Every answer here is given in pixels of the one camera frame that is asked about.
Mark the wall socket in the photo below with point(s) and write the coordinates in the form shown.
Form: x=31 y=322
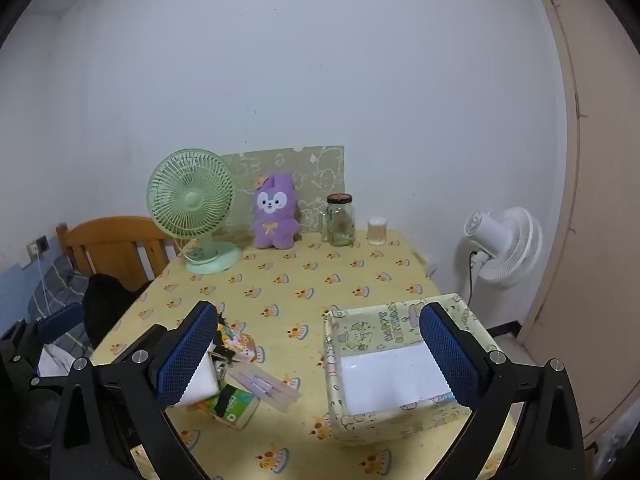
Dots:
x=38 y=246

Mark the green printed board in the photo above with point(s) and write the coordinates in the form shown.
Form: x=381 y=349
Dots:
x=300 y=165

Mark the colourful cartoon packet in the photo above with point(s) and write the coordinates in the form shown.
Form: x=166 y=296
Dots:
x=240 y=342

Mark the plaid pillow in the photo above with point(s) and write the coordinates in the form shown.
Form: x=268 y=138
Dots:
x=60 y=285

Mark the black binder clip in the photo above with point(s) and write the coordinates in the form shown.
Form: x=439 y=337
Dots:
x=222 y=355

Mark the black cloth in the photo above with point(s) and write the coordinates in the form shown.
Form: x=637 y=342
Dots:
x=107 y=305

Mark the glass jar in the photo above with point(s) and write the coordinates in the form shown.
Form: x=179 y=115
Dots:
x=341 y=222

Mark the green tissue packet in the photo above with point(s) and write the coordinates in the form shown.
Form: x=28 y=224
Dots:
x=235 y=405

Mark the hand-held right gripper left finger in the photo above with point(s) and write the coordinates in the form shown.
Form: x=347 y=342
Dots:
x=187 y=355

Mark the green desk fan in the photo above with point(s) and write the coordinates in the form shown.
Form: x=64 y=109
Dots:
x=190 y=200

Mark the white standing fan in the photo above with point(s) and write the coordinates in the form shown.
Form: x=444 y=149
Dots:
x=505 y=245

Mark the purple plush toy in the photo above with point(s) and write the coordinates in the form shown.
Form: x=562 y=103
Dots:
x=274 y=210

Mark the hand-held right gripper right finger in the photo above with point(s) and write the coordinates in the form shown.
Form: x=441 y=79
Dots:
x=447 y=360

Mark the white cloth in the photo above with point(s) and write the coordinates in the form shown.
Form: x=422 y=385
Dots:
x=52 y=360

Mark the yellow printed tablecloth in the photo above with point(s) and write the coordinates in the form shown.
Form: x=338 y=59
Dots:
x=310 y=280

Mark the white sponge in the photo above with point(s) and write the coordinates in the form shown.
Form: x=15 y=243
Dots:
x=205 y=380

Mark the printed storage box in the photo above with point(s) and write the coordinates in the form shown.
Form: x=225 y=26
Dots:
x=380 y=330

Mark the cotton swab container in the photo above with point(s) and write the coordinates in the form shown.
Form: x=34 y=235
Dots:
x=377 y=232

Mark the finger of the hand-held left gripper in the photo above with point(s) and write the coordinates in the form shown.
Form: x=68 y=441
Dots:
x=60 y=322

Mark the clear plastic packet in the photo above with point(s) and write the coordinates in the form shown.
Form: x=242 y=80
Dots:
x=270 y=387

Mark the wooden chair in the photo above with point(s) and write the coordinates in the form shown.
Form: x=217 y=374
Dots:
x=110 y=240

